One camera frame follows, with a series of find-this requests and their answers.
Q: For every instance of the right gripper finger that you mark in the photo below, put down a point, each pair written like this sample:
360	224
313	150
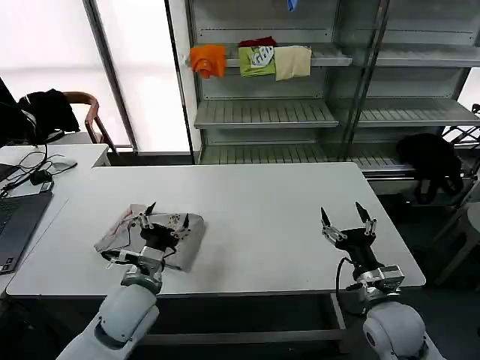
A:
367	223
332	230

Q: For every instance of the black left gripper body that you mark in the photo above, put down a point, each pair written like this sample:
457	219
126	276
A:
157	236

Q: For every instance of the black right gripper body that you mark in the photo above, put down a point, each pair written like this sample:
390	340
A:
358	247

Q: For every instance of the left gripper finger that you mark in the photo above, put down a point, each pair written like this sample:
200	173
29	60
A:
182	228
146	217

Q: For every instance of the grey printed t-shirt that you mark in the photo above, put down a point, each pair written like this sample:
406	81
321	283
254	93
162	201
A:
191	247

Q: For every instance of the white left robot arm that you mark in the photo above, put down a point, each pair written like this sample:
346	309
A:
127	311

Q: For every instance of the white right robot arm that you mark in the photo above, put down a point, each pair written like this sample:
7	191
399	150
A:
393	322

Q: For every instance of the grey computer mouse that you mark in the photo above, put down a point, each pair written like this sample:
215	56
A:
65	164

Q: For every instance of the black power adapter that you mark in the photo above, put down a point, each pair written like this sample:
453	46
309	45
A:
39	176

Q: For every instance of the brown wooden chair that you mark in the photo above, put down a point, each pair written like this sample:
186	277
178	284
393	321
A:
92	112

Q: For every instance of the dark grey laptop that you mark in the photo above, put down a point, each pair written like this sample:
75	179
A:
18	225

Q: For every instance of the black lattice rack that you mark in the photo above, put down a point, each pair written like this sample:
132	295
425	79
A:
463	137

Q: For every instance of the grey metal shelf with clothes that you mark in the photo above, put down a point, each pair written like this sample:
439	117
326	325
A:
270	112

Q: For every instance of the black jacket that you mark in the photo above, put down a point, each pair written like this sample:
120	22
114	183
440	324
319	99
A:
48	112

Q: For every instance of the dark monitor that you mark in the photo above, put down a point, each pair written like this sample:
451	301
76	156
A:
7	112

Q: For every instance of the dark metal table frame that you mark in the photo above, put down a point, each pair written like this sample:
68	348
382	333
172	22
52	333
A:
243	337

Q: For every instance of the grey window frame post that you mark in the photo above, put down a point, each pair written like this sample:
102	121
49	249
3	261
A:
112	75

